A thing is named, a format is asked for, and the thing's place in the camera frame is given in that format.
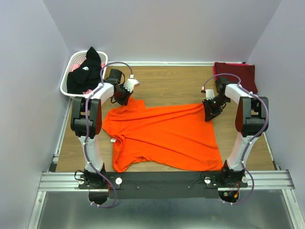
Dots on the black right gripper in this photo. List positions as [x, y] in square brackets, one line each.
[209, 112]

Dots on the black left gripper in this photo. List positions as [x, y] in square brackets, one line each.
[124, 101]

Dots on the orange t shirt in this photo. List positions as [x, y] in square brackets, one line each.
[176, 136]

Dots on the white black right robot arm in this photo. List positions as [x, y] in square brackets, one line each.
[251, 121]

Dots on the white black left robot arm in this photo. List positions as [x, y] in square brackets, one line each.
[86, 122]

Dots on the pink garment in basket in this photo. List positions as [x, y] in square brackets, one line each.
[87, 91]

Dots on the black t shirt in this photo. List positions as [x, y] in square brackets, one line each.
[92, 60]

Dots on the folded maroon t shirt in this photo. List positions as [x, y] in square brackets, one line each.
[244, 71]

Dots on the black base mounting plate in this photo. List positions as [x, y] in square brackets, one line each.
[109, 187]

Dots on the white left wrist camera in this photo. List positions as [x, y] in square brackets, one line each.
[130, 84]

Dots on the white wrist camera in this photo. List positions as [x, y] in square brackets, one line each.
[209, 94]
[130, 84]

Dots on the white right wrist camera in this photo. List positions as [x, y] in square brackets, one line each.
[209, 94]

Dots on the aluminium extrusion rail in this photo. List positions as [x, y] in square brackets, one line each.
[263, 180]

